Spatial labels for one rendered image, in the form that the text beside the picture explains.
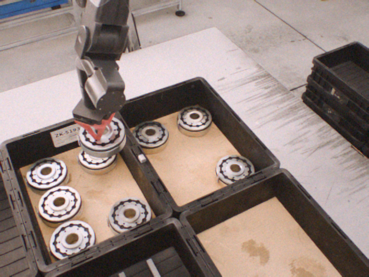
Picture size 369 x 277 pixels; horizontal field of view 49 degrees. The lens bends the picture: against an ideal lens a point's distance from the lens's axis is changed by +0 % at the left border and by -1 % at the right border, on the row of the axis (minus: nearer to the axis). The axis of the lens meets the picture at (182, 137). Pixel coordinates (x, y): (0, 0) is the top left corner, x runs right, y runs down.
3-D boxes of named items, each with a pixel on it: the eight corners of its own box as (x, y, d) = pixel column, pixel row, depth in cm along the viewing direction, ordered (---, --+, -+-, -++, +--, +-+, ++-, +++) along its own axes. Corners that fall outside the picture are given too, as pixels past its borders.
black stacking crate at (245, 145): (114, 135, 122) (110, 107, 114) (199, 104, 132) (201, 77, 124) (175, 240, 98) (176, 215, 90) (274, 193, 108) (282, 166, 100)
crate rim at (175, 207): (110, 111, 115) (108, 105, 113) (201, 81, 125) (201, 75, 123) (175, 220, 91) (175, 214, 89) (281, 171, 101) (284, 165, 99)
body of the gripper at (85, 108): (122, 94, 88) (119, 68, 82) (100, 127, 82) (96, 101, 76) (95, 87, 89) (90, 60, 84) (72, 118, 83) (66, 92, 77)
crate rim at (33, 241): (1, 148, 105) (-2, 142, 103) (109, 111, 115) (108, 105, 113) (43, 281, 81) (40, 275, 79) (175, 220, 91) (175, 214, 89)
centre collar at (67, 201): (46, 199, 100) (46, 198, 99) (66, 192, 101) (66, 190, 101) (52, 214, 97) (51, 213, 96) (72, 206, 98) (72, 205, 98)
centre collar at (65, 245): (58, 236, 93) (57, 234, 92) (79, 227, 95) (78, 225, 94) (65, 253, 90) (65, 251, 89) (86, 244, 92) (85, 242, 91)
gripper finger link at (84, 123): (120, 127, 93) (117, 98, 85) (106, 150, 88) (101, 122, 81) (93, 120, 94) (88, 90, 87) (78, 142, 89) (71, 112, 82)
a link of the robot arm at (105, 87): (123, 26, 76) (80, 21, 71) (150, 61, 70) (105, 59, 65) (106, 77, 83) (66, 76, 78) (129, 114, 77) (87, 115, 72)
